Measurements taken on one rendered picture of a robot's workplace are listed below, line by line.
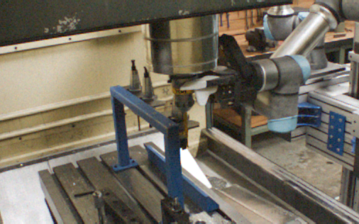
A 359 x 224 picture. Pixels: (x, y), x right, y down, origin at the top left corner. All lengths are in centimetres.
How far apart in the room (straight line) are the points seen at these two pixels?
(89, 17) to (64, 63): 120
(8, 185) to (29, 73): 47
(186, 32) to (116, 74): 116
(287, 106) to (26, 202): 117
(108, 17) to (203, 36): 22
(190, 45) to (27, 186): 124
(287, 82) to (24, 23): 64
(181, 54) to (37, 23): 30
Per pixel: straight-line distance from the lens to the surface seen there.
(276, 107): 112
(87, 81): 197
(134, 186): 162
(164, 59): 88
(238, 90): 101
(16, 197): 192
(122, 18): 75
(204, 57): 89
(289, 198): 188
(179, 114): 130
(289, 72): 109
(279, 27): 201
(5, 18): 71
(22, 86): 191
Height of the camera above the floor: 171
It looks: 21 degrees down
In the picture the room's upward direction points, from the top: 3 degrees counter-clockwise
